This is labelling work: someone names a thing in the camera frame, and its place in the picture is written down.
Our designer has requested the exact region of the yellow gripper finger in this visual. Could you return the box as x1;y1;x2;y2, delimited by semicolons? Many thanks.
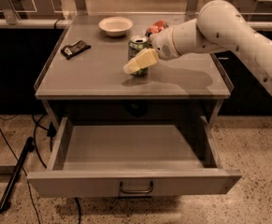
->
123;49;159;74

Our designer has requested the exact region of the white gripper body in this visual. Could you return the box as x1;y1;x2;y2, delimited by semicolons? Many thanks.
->
150;27;179;61

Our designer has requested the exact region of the green soda can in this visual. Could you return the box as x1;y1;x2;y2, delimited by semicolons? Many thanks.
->
128;35;149;77

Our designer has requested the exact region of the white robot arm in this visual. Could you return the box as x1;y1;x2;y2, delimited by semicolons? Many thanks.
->
151;0;272;224

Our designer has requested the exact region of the red soda can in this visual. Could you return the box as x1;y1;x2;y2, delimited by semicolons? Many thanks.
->
145;21;168;36

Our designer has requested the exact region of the open grey top drawer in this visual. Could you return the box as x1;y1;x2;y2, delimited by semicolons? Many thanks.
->
28;118;241;198

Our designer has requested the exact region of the white paper bowl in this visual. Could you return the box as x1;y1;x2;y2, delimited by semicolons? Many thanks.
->
98;17;133;37

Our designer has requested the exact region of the grey cabinet table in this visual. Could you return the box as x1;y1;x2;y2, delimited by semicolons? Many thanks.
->
36;14;233;123

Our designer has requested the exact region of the dark snack bar wrapper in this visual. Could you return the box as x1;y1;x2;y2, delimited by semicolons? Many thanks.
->
61;40;92;60

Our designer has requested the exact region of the black power plug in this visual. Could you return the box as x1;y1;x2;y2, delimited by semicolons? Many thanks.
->
47;123;56;137

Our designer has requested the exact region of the black bar on floor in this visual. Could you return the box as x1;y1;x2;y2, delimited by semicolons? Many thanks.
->
0;137;35;214

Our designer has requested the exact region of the metal drawer handle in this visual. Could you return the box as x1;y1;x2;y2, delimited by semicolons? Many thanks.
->
120;181;154;195

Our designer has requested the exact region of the white horizontal rail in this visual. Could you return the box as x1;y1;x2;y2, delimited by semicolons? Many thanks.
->
0;20;272;31

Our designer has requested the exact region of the black floor cable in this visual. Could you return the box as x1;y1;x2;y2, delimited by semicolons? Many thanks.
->
0;114;82;224

